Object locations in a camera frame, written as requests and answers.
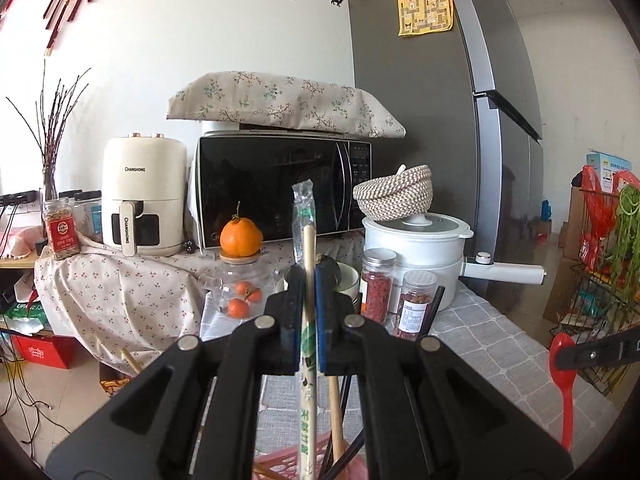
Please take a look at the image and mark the vase with dry twigs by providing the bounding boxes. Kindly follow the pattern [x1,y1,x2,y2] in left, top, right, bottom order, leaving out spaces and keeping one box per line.
[4,62,91,202]

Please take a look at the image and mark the woven rope basket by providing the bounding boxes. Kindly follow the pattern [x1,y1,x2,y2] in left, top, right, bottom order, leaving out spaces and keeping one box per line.
[352,165,433,221]

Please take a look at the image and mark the white electric cooking pot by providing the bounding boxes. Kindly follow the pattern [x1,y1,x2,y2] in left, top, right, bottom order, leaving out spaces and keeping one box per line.
[362,212,546,314]

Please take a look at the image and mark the black wire rack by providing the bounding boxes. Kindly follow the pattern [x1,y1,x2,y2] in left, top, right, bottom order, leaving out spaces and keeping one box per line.
[549,184,640,399]

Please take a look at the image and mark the yellow poster on fridge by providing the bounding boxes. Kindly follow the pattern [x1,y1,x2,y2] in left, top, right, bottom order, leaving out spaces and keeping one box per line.
[397,0,454,37]

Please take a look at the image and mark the paper-wrapped wooden chopsticks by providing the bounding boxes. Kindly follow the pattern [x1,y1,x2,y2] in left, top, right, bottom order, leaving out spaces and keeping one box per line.
[293,180,317,479]

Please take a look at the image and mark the pink perforated utensil basket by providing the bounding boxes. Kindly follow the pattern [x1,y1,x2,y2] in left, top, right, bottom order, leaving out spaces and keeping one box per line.
[252,445,369,479]

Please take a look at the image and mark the red label spice jar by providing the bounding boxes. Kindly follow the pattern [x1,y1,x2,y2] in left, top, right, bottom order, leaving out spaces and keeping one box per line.
[43,198,79,260]

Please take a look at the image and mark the large orange fruit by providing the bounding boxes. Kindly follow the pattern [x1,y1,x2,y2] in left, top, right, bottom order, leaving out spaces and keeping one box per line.
[219,204,264,258]

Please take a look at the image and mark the red box on floor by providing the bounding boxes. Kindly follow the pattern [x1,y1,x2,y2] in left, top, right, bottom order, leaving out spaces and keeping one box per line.
[11,335,79,370]

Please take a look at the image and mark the grey refrigerator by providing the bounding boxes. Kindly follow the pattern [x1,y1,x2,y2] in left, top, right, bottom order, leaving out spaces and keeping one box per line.
[348,0,544,264]

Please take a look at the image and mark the glass jar with oranges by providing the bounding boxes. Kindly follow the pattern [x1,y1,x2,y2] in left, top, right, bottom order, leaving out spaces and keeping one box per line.
[198,252,276,320]

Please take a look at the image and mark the goji berry jar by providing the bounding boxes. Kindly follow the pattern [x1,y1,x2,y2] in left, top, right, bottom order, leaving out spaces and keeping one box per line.
[360,248,396,324]

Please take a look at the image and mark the cream air fryer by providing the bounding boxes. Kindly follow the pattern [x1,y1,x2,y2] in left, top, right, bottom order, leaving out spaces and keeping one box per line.
[102,133,186,257]

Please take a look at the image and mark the red dried fruit jar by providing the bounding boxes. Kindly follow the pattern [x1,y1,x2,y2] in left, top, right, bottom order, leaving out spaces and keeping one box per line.
[394,269,437,340]

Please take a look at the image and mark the floral cloth cover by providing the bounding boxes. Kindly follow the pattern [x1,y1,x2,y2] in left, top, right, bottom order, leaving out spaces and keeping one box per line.
[167,70,406,139]

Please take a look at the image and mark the bare wooden chopstick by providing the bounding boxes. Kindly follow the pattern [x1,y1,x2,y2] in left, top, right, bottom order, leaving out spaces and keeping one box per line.
[328,376,344,463]

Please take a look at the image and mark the dark green squash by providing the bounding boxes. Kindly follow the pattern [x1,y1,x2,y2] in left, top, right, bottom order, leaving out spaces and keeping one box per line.
[318,255,342,287]

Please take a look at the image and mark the grey checked tablecloth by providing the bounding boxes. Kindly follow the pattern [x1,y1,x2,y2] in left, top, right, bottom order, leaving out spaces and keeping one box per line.
[255,285,618,466]

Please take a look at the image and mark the white ceramic bowl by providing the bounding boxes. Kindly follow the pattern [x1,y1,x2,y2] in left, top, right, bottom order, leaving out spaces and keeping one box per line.
[283,259,362,311]

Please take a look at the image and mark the cherry print cloth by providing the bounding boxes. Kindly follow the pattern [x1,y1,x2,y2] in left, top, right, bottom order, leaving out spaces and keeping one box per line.
[34,228,367,376]

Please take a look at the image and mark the black microwave oven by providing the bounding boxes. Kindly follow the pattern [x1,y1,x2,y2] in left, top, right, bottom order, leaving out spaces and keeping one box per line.
[190,131,372,249]

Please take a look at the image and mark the red plastic spoon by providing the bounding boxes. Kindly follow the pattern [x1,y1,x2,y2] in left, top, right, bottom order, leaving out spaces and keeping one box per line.
[548,333,577,452]

